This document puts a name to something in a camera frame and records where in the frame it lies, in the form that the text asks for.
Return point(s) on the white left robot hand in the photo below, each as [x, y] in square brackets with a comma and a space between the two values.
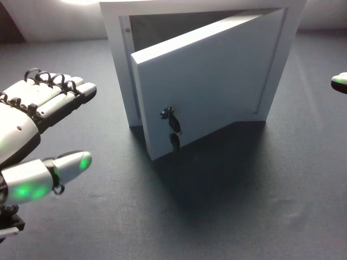
[16, 127]

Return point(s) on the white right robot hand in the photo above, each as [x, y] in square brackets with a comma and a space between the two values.
[340, 81]

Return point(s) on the grey panel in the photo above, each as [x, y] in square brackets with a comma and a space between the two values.
[206, 81]

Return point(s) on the large white box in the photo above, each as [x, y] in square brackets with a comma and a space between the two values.
[114, 54]

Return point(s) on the grey table cloth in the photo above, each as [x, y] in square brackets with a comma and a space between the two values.
[244, 203]

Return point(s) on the black-headed key in lock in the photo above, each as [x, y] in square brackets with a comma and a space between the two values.
[174, 124]

